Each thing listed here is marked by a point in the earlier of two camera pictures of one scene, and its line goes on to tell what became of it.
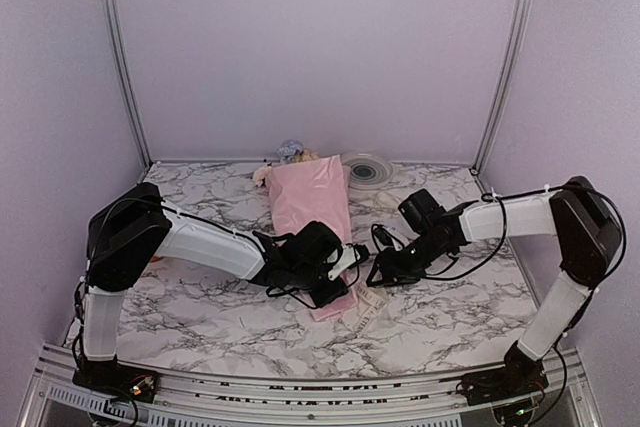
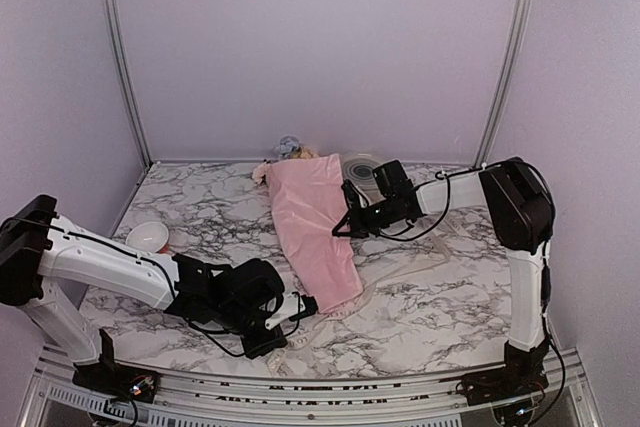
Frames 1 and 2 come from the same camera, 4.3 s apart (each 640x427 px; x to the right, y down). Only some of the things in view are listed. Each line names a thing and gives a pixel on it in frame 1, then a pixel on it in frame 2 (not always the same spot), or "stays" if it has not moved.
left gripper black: x=322 y=299 → x=253 y=349
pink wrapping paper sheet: x=303 y=192 stays
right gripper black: x=393 y=268 → x=357 y=226
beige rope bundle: x=371 y=298 → x=356 y=306
